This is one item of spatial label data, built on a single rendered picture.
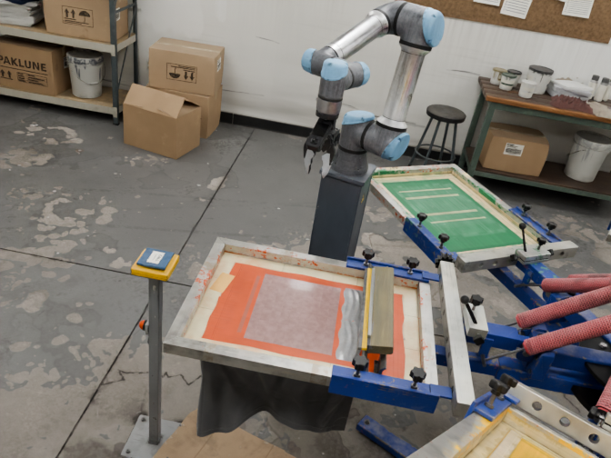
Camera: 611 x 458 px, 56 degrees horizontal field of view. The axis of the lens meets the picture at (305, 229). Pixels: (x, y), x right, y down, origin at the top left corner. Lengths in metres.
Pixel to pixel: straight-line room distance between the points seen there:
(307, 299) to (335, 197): 0.51
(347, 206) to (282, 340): 0.72
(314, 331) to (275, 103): 4.01
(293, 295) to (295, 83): 3.78
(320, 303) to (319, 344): 0.20
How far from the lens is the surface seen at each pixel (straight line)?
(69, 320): 3.32
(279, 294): 1.95
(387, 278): 1.94
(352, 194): 2.25
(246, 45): 5.54
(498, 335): 1.90
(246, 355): 1.67
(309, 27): 5.40
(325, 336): 1.82
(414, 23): 2.07
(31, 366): 3.11
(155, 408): 2.54
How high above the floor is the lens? 2.15
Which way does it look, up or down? 31 degrees down
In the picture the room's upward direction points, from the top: 9 degrees clockwise
